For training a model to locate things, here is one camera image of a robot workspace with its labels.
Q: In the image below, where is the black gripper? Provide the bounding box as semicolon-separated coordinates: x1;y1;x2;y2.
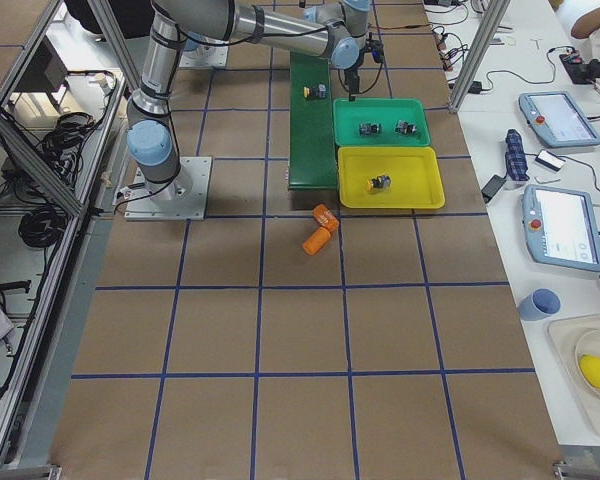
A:
342;34;384;102

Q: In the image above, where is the yellow push button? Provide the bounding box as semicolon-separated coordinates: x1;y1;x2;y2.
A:
366;174;392;193
302;83;328;100

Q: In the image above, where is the green push button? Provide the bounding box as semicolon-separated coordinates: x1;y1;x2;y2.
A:
395;120;419;136
358;122;382;137

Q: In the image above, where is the orange cylinder with 4680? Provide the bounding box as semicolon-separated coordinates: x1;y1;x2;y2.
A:
312;204;340;233

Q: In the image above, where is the plain orange cylinder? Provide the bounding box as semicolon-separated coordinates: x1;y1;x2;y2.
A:
302;226;332;255

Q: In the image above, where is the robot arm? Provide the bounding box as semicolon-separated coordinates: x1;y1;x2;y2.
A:
127;1;384;140

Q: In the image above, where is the green plastic tray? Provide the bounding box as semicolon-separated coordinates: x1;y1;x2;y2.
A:
333;97;431;147

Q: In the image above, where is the green conveyor belt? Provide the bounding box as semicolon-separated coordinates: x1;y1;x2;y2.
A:
288;52;337;191

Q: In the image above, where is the yellow plastic tray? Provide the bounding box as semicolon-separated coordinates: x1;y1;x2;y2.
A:
338;146;446;210

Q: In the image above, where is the black power adapter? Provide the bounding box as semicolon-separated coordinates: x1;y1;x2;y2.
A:
481;175;506;204

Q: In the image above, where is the folded blue plaid umbrella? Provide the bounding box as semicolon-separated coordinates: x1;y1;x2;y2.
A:
505;129;529;182

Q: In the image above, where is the teach pendant far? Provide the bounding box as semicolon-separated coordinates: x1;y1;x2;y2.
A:
518;91;600;148

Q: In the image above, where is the teach pendant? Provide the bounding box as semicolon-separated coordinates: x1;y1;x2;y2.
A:
518;91;600;148
522;185;600;273

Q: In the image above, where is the teach pendant near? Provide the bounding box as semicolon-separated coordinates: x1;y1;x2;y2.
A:
522;185;600;273

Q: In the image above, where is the blue cup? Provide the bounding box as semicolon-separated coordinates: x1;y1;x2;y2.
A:
518;288;561;321

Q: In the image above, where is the yellow lemon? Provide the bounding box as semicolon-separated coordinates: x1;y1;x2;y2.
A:
579;354;600;390

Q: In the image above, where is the beige serving tray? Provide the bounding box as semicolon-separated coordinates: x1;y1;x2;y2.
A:
547;314;600;436

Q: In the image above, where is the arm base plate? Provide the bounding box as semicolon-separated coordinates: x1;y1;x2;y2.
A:
179;43;229;69
123;157;212;221

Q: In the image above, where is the aluminium frame post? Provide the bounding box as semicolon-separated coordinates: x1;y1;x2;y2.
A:
448;0;510;113

